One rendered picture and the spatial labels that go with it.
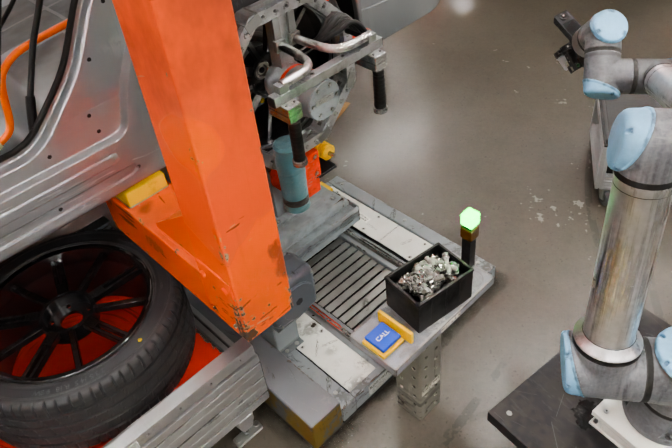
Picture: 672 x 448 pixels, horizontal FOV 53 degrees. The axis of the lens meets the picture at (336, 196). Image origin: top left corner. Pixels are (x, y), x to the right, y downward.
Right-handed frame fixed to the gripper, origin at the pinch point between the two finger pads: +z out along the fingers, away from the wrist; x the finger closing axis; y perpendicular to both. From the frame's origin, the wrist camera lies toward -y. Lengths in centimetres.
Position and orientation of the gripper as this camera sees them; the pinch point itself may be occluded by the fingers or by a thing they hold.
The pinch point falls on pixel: (559, 55)
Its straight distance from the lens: 222.3
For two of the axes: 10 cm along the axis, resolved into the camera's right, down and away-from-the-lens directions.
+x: 8.9, -4.6, 0.2
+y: 4.7, 8.8, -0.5
